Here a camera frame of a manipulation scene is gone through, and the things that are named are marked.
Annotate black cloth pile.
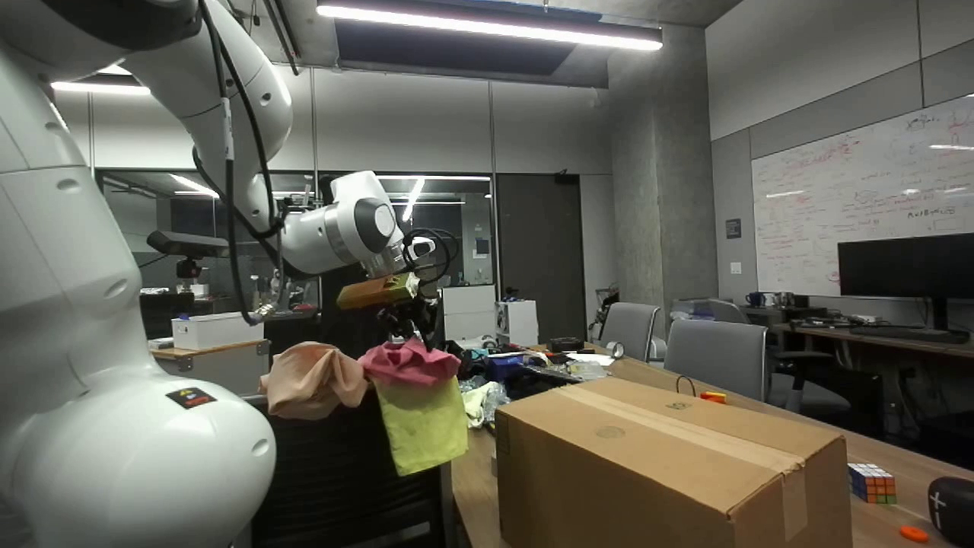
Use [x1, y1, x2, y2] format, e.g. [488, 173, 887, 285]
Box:
[501, 359, 581, 403]

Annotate white storage box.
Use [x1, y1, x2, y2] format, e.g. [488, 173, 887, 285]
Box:
[168, 311, 269, 354]

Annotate brown cardboard box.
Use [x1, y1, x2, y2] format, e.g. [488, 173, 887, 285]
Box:
[492, 374, 854, 548]

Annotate grey office chair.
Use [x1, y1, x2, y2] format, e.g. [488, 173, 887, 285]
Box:
[662, 316, 771, 406]
[602, 300, 662, 363]

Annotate mesh-back office chair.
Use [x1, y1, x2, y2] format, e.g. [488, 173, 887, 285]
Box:
[245, 389, 453, 548]

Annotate peach shirt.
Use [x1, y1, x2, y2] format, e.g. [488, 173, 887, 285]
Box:
[260, 342, 373, 424]

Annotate pink shirt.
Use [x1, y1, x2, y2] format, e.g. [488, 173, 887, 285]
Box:
[358, 338, 462, 389]

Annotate long ceiling light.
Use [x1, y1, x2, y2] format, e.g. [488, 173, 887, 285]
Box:
[312, 0, 667, 56]

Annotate dark grey door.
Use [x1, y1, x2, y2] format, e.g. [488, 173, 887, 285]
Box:
[492, 171, 586, 348]

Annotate black computer monitor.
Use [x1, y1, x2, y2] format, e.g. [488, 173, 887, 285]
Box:
[836, 231, 974, 328]

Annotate crumpled clear plastic wrapper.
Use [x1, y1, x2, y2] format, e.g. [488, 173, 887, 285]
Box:
[458, 379, 511, 429]

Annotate black rounded speaker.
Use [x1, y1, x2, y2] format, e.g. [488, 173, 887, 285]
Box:
[925, 474, 974, 548]

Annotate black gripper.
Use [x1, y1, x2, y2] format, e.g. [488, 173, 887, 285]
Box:
[376, 300, 448, 354]

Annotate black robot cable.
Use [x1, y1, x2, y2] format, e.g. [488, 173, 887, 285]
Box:
[191, 0, 297, 324]

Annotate wall whiteboard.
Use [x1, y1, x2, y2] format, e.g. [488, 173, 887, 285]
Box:
[750, 95, 974, 300]

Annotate small white plastic bin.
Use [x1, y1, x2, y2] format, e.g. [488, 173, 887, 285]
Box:
[501, 300, 541, 348]

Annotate Rubik's cube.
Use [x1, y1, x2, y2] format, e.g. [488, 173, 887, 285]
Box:
[847, 459, 897, 510]

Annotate wooden office desk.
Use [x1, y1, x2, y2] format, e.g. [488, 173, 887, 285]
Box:
[779, 319, 974, 440]

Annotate white paper sheets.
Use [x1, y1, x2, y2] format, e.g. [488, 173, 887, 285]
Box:
[561, 348, 617, 383]

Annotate yellow-green towel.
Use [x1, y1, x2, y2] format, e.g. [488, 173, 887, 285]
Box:
[373, 374, 472, 483]

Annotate tan wrist camera mount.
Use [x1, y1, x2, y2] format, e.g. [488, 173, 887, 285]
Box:
[331, 271, 419, 315]

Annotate black camera on stand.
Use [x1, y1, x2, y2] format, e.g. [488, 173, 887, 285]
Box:
[146, 230, 231, 285]

